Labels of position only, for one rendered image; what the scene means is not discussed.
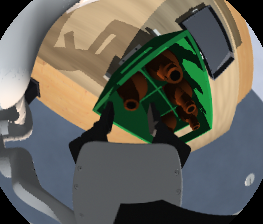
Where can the green bottle crate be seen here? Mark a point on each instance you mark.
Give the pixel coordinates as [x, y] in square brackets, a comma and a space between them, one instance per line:
[190, 60]

